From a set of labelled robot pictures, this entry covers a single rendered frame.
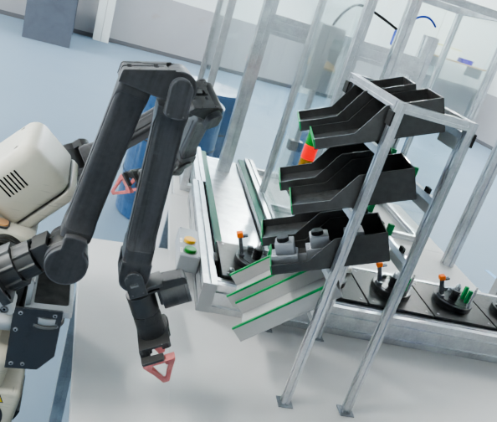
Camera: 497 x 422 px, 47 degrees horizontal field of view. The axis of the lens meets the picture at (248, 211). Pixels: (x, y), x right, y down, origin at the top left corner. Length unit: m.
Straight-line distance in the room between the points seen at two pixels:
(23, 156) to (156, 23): 11.09
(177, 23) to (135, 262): 11.26
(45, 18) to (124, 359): 9.13
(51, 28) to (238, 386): 9.22
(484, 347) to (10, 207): 1.58
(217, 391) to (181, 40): 11.12
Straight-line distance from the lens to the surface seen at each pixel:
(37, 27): 10.39
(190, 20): 12.29
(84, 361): 1.49
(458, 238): 2.83
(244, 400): 1.50
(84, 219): 1.07
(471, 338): 2.11
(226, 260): 1.86
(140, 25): 12.20
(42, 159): 1.20
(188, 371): 1.53
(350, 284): 2.00
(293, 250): 1.37
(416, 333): 2.00
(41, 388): 2.70
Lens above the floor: 1.79
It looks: 21 degrees down
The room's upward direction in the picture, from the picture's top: 17 degrees clockwise
